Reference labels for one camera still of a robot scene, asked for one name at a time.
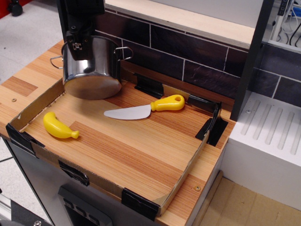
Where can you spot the black vertical post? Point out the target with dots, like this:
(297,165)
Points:
(261,37)

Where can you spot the dark oven control panel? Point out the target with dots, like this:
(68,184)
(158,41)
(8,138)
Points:
(80,212)

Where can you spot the white drainboard sink unit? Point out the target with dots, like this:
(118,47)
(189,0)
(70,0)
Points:
(263,152)

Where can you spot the yellow toy banana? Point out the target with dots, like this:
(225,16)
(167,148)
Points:
(56,128)

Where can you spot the stainless steel pot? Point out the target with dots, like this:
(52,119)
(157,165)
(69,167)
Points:
(98,77)

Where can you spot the black caster wheel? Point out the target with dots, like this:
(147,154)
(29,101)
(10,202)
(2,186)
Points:
(14,8)

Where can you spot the yellow handled toy knife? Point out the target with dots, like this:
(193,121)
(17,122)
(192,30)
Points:
(171,103)

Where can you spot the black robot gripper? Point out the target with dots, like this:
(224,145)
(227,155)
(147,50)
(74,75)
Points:
(78,26)

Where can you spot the cardboard fence with black tape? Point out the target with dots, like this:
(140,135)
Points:
(153,170)

